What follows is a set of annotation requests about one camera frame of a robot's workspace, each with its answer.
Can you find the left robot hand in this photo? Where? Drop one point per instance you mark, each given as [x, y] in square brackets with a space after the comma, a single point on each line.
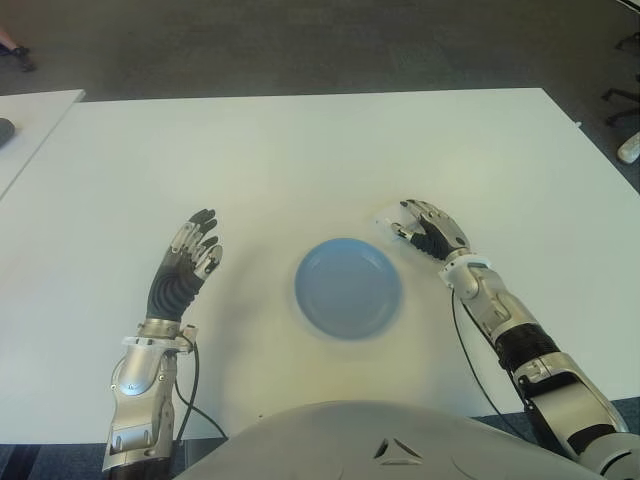
[172, 295]

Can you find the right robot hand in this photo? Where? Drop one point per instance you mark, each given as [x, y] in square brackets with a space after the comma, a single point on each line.
[445, 232]

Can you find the white charger block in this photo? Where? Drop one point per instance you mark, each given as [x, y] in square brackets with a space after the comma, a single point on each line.
[387, 217]

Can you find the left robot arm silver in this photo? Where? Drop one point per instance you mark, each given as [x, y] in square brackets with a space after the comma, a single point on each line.
[135, 380]

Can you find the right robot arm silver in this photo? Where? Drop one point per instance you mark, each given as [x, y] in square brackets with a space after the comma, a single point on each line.
[555, 380]

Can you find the blue round plate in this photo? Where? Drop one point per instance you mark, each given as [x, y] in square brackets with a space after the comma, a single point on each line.
[347, 290]

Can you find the white shoe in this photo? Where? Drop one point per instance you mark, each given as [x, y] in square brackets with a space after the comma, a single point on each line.
[630, 147]

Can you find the neighbouring white table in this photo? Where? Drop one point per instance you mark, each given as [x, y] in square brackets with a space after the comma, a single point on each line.
[30, 135]

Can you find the grey robot torso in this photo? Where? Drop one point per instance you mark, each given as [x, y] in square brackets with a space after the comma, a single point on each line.
[375, 435]

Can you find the black office chair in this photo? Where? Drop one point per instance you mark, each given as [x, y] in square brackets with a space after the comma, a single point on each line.
[625, 102]

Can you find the person foot dark shoe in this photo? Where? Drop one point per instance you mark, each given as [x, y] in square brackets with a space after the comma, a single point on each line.
[17, 52]

